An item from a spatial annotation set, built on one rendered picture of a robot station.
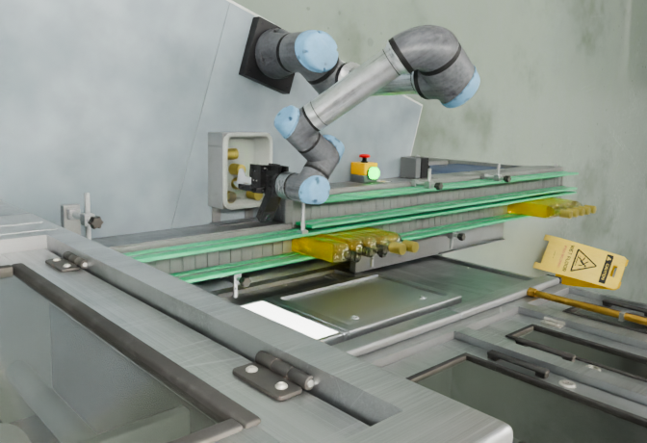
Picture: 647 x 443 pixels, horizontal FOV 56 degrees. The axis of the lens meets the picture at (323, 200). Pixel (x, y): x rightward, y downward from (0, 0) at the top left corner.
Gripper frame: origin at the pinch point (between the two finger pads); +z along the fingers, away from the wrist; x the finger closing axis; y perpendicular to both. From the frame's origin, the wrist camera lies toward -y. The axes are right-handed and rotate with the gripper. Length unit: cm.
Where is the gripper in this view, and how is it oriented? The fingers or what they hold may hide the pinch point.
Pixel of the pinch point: (242, 184)
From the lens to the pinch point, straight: 183.2
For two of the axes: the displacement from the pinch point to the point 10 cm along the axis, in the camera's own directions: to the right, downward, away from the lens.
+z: -6.7, -1.3, 7.3
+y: 0.3, -9.9, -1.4
